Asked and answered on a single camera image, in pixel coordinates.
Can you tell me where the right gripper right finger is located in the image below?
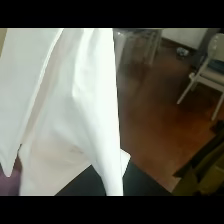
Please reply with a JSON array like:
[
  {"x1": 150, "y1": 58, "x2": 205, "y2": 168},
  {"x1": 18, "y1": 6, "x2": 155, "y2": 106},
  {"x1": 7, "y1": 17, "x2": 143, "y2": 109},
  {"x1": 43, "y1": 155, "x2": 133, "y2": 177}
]
[{"x1": 122, "y1": 160, "x2": 173, "y2": 197}]

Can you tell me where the white chair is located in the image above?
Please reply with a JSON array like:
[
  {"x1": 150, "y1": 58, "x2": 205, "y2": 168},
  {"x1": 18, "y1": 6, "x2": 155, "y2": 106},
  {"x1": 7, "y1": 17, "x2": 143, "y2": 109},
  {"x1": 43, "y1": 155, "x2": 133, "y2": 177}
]
[{"x1": 176, "y1": 32, "x2": 224, "y2": 122}]

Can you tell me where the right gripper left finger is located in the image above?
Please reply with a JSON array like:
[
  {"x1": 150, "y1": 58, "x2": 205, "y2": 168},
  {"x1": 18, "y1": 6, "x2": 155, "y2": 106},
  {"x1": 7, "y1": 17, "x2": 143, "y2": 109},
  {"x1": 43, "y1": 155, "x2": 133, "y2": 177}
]
[{"x1": 55, "y1": 164, "x2": 109, "y2": 197}]

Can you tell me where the white shirt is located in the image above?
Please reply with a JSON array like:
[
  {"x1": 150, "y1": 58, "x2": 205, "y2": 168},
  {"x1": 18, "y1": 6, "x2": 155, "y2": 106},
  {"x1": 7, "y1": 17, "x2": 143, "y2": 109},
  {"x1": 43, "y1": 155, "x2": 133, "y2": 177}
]
[{"x1": 0, "y1": 28, "x2": 132, "y2": 197}]

